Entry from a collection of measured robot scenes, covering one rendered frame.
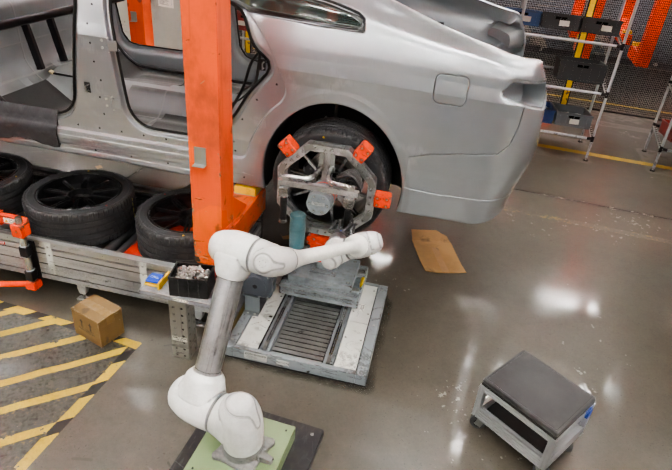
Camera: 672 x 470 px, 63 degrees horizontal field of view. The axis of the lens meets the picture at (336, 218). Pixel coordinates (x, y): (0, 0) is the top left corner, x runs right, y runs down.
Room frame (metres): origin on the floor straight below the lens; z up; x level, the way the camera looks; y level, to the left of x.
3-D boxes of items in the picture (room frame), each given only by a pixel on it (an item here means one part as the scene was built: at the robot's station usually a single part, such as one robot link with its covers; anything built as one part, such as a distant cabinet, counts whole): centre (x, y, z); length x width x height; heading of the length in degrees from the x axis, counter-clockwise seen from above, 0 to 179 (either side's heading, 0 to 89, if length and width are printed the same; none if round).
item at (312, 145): (2.70, 0.07, 0.85); 0.54 x 0.07 x 0.54; 80
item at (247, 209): (2.78, 0.57, 0.69); 0.52 x 0.17 x 0.35; 170
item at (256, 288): (2.68, 0.38, 0.26); 0.42 x 0.18 x 0.35; 170
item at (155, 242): (2.94, 0.90, 0.39); 0.66 x 0.66 x 0.24
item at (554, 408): (1.89, -1.02, 0.17); 0.43 x 0.36 x 0.34; 43
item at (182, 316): (2.25, 0.77, 0.21); 0.10 x 0.10 x 0.42; 80
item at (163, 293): (2.24, 0.74, 0.44); 0.43 x 0.17 x 0.03; 80
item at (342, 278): (2.87, 0.04, 0.32); 0.40 x 0.30 x 0.28; 80
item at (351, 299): (2.87, 0.04, 0.13); 0.50 x 0.36 x 0.10; 80
